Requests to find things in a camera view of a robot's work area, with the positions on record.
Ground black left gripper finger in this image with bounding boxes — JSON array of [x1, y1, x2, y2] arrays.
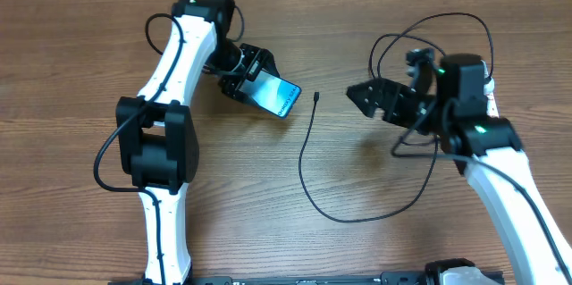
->
[[261, 50, 281, 78], [221, 80, 260, 107]]

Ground blue Galaxy smartphone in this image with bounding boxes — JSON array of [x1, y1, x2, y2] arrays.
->
[[240, 71, 301, 119]]

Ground black USB charging cable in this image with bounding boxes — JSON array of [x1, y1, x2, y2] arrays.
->
[[298, 12, 495, 224]]

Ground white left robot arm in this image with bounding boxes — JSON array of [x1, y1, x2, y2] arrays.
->
[[115, 0, 300, 284]]

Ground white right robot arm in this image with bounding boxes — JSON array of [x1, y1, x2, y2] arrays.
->
[[347, 51, 571, 284]]

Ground white power strip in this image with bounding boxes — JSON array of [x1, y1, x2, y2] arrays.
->
[[484, 78, 500, 118]]

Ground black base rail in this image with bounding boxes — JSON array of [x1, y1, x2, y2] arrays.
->
[[106, 271, 506, 285]]

